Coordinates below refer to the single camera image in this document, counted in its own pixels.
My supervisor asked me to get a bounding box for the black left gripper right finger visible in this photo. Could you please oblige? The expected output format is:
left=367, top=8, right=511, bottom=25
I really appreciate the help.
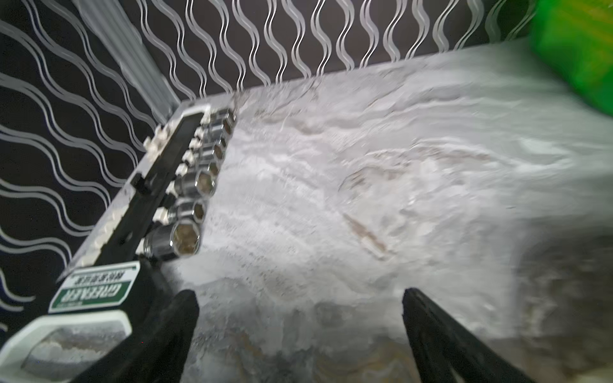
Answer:
left=402, top=288, right=532, bottom=383

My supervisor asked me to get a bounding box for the socket set rail holder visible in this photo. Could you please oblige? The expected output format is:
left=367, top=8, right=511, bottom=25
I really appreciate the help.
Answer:
left=1, top=104, right=236, bottom=382

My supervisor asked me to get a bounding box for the green plastic basket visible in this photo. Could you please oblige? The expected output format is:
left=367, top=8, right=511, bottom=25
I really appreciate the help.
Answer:
left=530, top=0, right=612, bottom=116

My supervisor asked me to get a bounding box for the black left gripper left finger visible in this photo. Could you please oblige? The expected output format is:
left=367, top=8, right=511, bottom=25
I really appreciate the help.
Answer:
left=73, top=290, right=200, bottom=382

